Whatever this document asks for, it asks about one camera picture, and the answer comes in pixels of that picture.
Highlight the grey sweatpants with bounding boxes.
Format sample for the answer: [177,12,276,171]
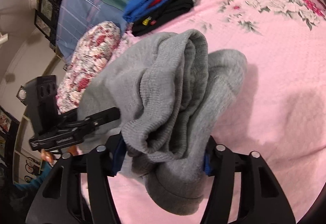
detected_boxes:
[78,30,247,215]

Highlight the left hand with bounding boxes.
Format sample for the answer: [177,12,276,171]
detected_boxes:
[41,145,78,166]

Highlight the red rose floral quilt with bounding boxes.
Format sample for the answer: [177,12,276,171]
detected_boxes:
[56,21,120,113]

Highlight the blue pillow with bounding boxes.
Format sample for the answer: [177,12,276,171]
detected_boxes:
[56,0,127,63]

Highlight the folded black and blue clothes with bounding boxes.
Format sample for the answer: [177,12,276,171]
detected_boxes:
[123,0,195,37]

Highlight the pink floral blanket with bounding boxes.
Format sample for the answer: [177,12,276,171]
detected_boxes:
[107,0,325,223]

